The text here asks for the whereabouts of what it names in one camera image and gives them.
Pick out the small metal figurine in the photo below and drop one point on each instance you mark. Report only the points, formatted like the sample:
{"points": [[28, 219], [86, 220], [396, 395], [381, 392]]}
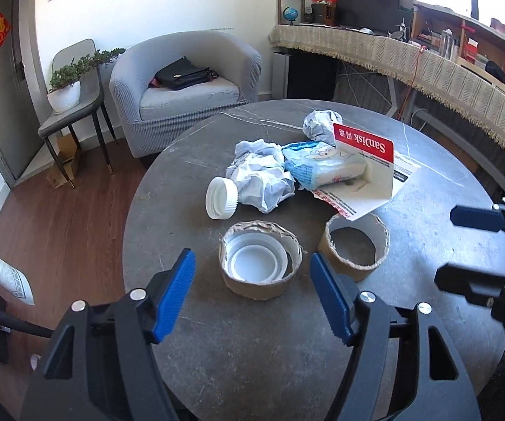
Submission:
{"points": [[399, 31]]}

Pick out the cardboard tape core with lid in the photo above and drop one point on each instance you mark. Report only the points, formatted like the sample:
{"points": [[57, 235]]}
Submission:
{"points": [[256, 287]]}

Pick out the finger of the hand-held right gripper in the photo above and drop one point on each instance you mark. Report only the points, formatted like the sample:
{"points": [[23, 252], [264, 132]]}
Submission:
{"points": [[463, 280], [476, 218]]}

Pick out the grey dining chair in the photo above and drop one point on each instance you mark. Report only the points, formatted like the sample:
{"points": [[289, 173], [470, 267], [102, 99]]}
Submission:
{"points": [[70, 116]]}

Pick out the small crumpled white paper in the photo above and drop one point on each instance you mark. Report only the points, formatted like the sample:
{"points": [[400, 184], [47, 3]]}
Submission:
{"points": [[320, 123]]}

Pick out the small black desk device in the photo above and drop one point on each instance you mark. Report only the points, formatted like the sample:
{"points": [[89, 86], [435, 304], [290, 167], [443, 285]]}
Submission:
{"points": [[307, 14]]}

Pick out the white desk frame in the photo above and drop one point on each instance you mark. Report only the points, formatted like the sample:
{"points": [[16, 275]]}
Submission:
{"points": [[388, 92]]}

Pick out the white round plastic lid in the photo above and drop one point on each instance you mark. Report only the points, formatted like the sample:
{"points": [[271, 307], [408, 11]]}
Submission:
{"points": [[256, 261]]}

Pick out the large white paper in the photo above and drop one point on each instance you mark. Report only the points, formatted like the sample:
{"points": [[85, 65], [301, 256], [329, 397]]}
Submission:
{"points": [[261, 180]]}

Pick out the black computer monitor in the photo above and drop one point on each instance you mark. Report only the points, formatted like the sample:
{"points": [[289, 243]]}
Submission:
{"points": [[366, 6]]}

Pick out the white ribbed bottle cap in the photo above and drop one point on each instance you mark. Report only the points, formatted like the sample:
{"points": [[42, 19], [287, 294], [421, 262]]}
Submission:
{"points": [[220, 197]]}

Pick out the black tube with white tip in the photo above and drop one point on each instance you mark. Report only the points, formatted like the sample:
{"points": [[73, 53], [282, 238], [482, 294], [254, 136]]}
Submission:
{"points": [[15, 322]]}

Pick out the white tower appliance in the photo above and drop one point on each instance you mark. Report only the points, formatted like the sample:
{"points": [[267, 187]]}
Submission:
{"points": [[281, 74]]}

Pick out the blue and white plastic packet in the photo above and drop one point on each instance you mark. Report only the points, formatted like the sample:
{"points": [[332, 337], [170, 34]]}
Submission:
{"points": [[322, 164]]}

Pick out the beige fringed desk cloth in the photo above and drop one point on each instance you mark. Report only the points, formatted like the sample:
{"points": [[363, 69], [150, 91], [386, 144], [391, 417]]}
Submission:
{"points": [[432, 72]]}

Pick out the wooden picture frame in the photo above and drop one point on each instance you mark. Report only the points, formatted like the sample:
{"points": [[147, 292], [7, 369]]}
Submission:
{"points": [[294, 0]]}

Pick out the small cardboard box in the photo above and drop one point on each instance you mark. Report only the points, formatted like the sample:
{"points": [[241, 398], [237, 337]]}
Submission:
{"points": [[61, 166]]}

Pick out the grey armchair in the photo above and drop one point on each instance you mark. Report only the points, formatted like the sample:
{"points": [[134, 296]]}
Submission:
{"points": [[221, 52]]}

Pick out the black leather bag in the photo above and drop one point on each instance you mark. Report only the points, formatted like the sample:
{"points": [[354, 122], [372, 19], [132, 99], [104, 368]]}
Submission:
{"points": [[184, 74]]}

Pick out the red and white card packaging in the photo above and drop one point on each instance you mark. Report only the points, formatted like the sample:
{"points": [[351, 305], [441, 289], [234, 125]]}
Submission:
{"points": [[366, 184]]}

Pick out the empty cardboard tape core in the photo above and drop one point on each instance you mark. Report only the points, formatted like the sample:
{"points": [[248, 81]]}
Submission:
{"points": [[357, 263]]}

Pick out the black cabinet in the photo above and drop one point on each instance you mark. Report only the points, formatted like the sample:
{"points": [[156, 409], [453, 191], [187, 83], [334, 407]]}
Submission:
{"points": [[311, 76]]}

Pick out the potted plant in white pot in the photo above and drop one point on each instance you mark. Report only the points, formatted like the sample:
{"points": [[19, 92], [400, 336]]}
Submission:
{"points": [[64, 96]]}

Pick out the wooden bookshelf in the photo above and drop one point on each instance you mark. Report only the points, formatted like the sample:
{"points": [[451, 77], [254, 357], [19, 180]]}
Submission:
{"points": [[498, 44]]}

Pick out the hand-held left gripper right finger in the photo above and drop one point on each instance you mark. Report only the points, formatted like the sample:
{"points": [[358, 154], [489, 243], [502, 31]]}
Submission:
{"points": [[329, 294]]}

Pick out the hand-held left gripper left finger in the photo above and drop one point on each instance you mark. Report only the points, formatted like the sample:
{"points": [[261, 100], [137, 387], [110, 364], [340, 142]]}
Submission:
{"points": [[175, 294]]}

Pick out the small blue globe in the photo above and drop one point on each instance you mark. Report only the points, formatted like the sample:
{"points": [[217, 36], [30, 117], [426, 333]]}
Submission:
{"points": [[291, 14]]}

